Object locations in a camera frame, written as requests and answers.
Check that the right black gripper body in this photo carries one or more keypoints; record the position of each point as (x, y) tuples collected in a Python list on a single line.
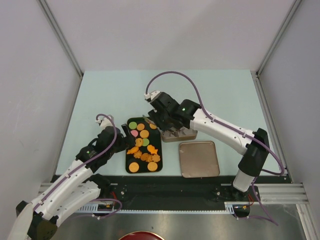
[(162, 120)]

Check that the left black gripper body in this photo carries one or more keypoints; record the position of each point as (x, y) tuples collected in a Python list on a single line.
[(121, 145)]

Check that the pink round cookie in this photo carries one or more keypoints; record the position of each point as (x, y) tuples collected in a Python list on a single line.
[(135, 133)]

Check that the metal tongs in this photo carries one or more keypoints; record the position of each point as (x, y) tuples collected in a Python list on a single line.
[(165, 123)]

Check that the round orange cookie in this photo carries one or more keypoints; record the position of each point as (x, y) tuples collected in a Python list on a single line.
[(152, 166), (152, 126), (133, 167)]

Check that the fish shaped orange cookie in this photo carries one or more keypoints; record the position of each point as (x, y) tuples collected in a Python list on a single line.
[(152, 150)]

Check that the square cookie tin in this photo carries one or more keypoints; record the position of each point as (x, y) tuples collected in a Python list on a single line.
[(184, 134)]

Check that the square tin lid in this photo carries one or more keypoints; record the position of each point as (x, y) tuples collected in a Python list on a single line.
[(198, 159)]

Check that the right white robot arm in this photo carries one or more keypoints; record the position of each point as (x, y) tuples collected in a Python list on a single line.
[(251, 145)]

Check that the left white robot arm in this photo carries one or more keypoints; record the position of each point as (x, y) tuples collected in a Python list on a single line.
[(79, 185)]

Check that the light green round cookie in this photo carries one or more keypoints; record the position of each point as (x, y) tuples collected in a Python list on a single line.
[(132, 125)]

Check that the black cookie tray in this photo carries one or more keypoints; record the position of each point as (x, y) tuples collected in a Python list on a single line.
[(139, 153)]

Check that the flower shaped orange cookie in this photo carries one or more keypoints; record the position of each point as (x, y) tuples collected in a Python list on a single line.
[(155, 158)]

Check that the red round object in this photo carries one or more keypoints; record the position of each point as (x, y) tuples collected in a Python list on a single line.
[(141, 235)]

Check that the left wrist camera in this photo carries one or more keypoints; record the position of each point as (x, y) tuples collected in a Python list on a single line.
[(104, 121)]

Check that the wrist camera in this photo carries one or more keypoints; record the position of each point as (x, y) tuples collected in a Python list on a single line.
[(151, 95), (104, 121)]

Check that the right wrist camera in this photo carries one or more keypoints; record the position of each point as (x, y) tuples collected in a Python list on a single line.
[(151, 95)]

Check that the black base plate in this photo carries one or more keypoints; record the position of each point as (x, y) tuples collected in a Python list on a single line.
[(170, 190)]

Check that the white cable duct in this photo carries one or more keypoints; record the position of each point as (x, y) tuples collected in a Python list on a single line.
[(107, 207)]

